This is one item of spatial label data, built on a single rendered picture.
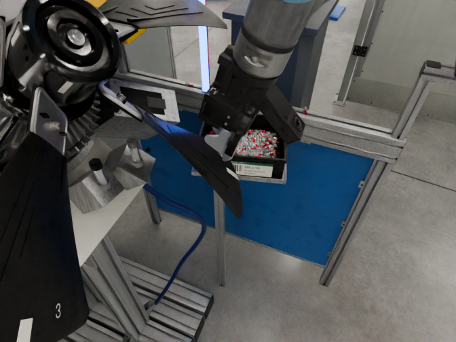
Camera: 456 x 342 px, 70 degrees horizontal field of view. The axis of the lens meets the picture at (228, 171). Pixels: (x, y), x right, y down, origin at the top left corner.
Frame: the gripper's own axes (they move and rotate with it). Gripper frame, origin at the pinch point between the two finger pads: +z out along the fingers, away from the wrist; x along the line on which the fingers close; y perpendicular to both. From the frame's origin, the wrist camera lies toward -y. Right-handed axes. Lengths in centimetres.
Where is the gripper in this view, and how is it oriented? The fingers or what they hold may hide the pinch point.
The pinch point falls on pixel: (229, 157)
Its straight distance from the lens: 61.0
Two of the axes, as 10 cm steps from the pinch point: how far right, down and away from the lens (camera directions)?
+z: -2.8, 5.7, 7.7
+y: -8.8, -4.7, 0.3
